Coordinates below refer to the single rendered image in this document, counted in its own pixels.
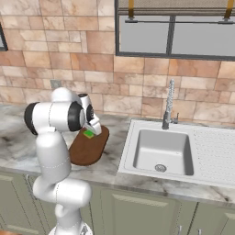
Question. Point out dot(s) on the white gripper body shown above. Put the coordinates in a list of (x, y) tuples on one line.
[(94, 125)]

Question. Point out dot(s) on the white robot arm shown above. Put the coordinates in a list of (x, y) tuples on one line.
[(52, 159)]

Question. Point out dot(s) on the green sponge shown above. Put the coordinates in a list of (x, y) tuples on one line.
[(89, 134)]

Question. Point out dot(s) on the brown wooden cutting board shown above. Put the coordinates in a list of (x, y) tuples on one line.
[(88, 150)]

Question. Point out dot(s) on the silver spring tap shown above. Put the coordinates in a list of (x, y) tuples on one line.
[(169, 104)]

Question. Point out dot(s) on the dark framed window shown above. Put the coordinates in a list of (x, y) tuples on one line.
[(171, 36)]

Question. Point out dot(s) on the white sink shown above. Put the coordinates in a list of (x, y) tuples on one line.
[(211, 153)]

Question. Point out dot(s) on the woven window blind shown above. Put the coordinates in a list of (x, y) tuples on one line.
[(180, 6)]

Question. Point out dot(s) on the grey wall socket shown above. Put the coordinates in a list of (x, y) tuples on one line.
[(55, 84)]

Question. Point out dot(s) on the dark framed wall fitting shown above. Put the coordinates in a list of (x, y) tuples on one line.
[(2, 38)]

